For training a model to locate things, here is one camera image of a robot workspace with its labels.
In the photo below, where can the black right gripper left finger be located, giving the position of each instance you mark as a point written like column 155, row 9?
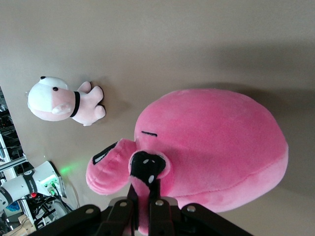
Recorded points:
column 118, row 218

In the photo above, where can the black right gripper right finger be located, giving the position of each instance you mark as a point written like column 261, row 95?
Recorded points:
column 161, row 218

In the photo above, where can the round hot pink plush toy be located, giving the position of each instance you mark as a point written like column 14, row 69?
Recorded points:
column 209, row 147

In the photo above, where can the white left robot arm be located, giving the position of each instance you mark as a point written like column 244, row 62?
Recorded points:
column 41, row 177

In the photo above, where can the pale pink dog plush toy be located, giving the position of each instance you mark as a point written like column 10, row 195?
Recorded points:
column 49, row 103

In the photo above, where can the small wooden box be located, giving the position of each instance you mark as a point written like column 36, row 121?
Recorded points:
column 24, row 223

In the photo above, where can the aluminium shelf rack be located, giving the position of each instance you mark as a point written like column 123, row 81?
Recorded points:
column 13, row 161

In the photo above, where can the brown table cover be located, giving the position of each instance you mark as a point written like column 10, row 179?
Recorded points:
column 172, row 49

